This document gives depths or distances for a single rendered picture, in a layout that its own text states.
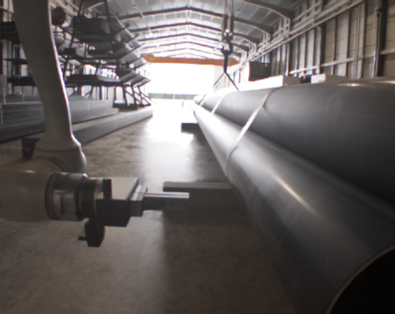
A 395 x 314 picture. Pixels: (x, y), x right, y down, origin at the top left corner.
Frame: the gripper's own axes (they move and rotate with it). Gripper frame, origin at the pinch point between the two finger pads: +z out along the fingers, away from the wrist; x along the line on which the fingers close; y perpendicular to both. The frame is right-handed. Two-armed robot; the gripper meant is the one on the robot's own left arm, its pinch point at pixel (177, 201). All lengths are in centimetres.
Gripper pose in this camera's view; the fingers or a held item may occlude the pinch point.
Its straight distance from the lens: 52.0
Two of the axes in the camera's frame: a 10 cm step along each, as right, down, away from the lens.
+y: 0.4, -9.8, -2.0
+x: -0.4, -2.0, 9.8
